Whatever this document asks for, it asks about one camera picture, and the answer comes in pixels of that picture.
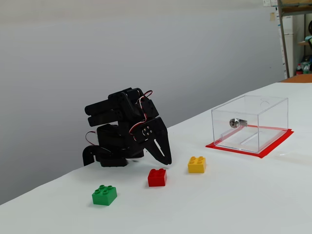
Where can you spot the red-capped cola bottle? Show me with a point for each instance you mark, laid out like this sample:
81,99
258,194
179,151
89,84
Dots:
299,70

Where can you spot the teal rounded object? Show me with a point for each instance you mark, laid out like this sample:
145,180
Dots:
309,40

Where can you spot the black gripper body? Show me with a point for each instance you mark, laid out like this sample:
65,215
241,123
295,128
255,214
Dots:
158,131

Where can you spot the red tape rectangle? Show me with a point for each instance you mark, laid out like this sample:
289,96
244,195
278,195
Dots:
273,150

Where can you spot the orange table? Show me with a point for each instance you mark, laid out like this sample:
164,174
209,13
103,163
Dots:
298,79

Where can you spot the green lego brick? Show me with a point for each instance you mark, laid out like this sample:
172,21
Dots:
104,196

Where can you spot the transparent acrylic box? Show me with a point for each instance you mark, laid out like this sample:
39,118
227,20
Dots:
265,114

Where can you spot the yellow lego brick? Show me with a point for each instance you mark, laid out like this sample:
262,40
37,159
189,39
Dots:
196,167

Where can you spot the white cabinet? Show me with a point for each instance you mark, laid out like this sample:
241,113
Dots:
290,48

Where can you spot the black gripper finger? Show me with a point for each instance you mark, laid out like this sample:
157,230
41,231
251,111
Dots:
146,136
166,146

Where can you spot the silver cam lock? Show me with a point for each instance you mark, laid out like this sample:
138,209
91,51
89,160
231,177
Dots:
235,123

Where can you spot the yellow sticky note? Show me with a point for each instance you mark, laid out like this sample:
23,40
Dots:
272,16

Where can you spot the green plastic bottle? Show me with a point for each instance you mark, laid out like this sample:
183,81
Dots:
306,68

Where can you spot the black table clamp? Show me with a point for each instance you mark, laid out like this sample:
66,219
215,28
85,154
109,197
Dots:
87,156

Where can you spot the red lego brick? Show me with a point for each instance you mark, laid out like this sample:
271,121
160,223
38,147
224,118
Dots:
157,179

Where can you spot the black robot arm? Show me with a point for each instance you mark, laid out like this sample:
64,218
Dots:
126,107

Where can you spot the grey metal shelf rack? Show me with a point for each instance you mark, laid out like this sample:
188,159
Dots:
282,36

